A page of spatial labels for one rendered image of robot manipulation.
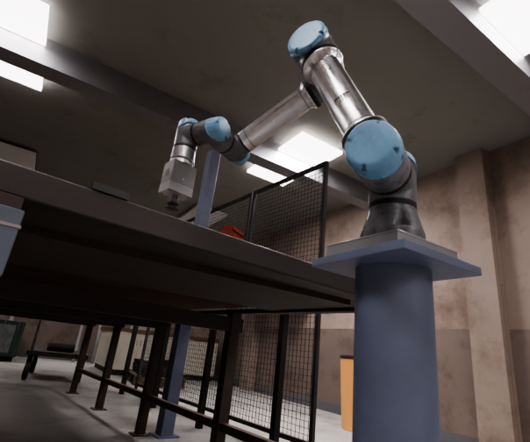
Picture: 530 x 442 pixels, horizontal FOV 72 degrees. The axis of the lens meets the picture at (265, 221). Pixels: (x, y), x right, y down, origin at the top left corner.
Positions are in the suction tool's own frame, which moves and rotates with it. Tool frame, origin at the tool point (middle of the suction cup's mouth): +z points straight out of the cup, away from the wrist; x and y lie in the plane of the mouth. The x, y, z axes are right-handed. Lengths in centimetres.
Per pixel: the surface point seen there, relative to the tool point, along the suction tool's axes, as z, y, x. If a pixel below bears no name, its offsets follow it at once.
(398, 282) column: 22, -22, 62
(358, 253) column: 17, -16, 56
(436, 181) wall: -185, -374, -57
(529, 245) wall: -85, -355, 30
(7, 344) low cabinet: 72, -116, -768
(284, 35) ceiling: -199, -98, -65
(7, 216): 21, 42, 23
